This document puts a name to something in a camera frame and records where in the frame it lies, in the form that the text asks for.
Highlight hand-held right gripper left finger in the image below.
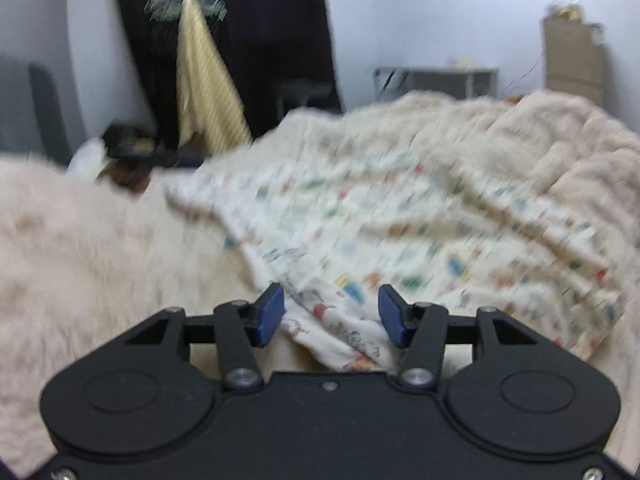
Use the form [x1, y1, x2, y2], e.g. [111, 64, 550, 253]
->
[124, 282, 286, 393]

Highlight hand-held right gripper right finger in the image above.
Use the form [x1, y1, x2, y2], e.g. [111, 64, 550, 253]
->
[378, 284, 541, 391]

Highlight cream cartoon printed cloth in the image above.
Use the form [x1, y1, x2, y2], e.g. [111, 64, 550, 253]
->
[165, 152, 628, 373]

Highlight person's left hand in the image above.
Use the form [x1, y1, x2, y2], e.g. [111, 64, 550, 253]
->
[97, 165, 152, 194]

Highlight yellow checked towel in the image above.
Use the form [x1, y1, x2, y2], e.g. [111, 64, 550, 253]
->
[176, 0, 253, 152]

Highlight fluffy cream blanket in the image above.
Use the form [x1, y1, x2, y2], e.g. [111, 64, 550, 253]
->
[0, 90, 640, 461]

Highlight grey padded headboard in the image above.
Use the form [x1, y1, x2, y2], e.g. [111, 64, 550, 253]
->
[0, 57, 71, 166]

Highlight grey chair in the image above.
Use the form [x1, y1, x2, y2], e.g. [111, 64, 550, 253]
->
[276, 80, 334, 117]

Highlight dark curtain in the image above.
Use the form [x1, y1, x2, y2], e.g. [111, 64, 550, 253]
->
[110, 0, 343, 150]

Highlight grey folding table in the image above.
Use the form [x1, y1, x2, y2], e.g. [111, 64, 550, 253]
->
[374, 66, 500, 99]

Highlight small jars group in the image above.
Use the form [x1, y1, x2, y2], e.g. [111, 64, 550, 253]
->
[547, 0, 603, 26]

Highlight thin black cable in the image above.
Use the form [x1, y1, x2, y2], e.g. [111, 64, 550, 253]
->
[505, 52, 546, 92]

